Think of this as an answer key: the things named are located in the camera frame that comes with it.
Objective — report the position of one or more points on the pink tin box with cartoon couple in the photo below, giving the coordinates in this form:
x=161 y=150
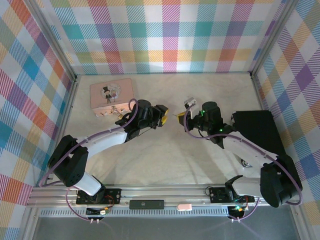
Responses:
x=112 y=92

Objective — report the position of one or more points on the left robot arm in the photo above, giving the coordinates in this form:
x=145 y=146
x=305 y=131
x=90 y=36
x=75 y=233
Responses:
x=107 y=140

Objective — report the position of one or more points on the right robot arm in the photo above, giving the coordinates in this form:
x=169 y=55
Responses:
x=250 y=150

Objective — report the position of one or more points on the black rectangular tray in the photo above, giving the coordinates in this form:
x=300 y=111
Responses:
x=257 y=125

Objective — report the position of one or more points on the small pink white clip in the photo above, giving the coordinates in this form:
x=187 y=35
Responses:
x=184 y=207

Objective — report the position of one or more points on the black rectangular device with logo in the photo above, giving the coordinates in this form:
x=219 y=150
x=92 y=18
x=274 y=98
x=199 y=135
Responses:
x=146 y=204

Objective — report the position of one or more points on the orange connector with green light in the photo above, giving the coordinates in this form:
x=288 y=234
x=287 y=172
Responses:
x=237 y=210

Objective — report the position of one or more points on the wide aluminium frame rail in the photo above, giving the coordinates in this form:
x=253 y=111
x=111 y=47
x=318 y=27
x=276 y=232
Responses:
x=162 y=193

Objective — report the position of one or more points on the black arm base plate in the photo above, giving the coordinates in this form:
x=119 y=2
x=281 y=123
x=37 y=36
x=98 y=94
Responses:
x=112 y=196
x=217 y=195

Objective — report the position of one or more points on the aluminium frame post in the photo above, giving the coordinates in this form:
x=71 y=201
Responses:
x=52 y=40
x=271 y=35

